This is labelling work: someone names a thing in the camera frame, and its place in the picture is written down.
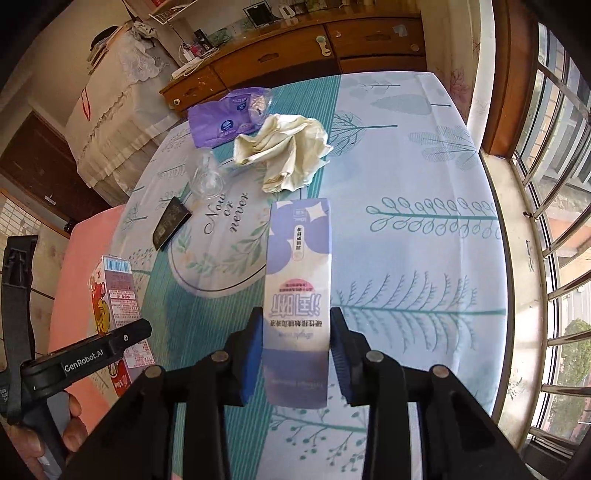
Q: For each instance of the white drawer safety lock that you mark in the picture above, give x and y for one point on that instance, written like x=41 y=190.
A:
x=323 y=46

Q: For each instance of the pink pen holder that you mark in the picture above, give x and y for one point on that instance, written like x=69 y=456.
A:
x=198 y=48

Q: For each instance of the purple and white carton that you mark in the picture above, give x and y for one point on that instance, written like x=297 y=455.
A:
x=300 y=277

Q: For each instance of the cream paper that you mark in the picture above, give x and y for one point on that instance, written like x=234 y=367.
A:
x=286 y=143

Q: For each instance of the small black box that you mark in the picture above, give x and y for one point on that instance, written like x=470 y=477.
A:
x=199 y=37

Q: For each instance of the white power strip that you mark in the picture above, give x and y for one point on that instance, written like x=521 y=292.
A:
x=187 y=70

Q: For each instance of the person's left hand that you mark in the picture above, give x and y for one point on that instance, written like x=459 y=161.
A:
x=74 y=422

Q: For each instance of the leaf print teal tablecloth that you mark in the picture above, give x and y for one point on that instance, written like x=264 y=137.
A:
x=415 y=277

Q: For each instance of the black photo frame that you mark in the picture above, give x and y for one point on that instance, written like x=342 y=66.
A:
x=257 y=13

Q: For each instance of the lace covered furniture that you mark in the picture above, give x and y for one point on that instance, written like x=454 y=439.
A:
x=120 y=115

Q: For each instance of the metal window grille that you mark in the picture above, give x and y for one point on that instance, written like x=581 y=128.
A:
x=554 y=230

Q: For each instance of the pink printed carton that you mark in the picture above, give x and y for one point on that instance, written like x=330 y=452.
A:
x=115 y=300

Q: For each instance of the dark wooden door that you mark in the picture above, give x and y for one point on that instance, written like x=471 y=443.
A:
x=41 y=170

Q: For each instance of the wooden window frame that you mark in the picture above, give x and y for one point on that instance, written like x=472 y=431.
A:
x=508 y=92

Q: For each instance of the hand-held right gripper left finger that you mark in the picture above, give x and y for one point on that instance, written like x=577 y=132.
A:
x=251 y=364

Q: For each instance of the wooden dresser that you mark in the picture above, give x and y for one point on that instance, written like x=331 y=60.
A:
x=277 y=60

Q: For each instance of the purple plastic bag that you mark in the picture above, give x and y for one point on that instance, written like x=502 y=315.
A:
x=217 y=120

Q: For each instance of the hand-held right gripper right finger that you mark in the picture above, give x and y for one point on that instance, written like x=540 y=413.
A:
x=341 y=364

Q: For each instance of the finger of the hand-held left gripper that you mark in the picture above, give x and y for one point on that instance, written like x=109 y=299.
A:
x=131 y=336

